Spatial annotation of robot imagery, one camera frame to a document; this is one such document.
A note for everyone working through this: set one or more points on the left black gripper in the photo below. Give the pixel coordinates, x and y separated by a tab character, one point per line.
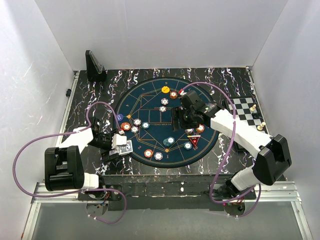
105	157

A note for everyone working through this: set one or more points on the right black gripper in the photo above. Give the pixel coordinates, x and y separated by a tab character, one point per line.
177	113

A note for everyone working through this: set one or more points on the blue white chips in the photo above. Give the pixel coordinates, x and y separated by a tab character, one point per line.
137	122
164	101
189	131

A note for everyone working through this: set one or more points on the red yellow chips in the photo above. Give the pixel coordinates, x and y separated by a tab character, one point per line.
126	126
200	128
173	95

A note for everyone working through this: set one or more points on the yellow round dealer button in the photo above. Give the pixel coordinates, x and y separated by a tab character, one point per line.
165	89

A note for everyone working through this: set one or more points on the red black triangle marker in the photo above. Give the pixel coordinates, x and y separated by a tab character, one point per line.
194	139

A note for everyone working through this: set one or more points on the red yellow chip stack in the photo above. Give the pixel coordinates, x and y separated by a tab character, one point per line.
148	153

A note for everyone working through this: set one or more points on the purple small blind button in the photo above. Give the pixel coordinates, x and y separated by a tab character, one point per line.
119	117

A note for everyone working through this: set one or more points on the blue white chip stack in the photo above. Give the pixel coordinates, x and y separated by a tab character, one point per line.
158	156

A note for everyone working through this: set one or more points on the green poker chip stack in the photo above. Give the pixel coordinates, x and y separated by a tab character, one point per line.
169	141

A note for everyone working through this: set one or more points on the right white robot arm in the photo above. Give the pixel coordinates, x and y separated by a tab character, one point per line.
271	153

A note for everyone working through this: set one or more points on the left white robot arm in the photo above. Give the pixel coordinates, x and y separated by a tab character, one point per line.
63	167

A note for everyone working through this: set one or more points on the round blue poker mat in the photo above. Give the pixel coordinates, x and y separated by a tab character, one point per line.
143	102

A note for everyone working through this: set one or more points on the black white chessboard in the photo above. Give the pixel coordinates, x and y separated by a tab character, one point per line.
242	108

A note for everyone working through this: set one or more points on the white chess piece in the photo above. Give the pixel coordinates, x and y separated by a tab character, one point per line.
253	108
261	126

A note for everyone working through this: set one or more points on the black chess piece upper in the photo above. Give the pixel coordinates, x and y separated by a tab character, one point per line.
256	116

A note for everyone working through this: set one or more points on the black card shoe stand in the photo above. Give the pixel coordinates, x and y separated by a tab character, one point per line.
96	72

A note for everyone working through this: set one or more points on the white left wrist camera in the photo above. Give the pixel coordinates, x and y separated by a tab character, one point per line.
118	140

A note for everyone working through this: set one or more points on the aluminium frame rail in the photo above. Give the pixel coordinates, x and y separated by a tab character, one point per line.
278	215

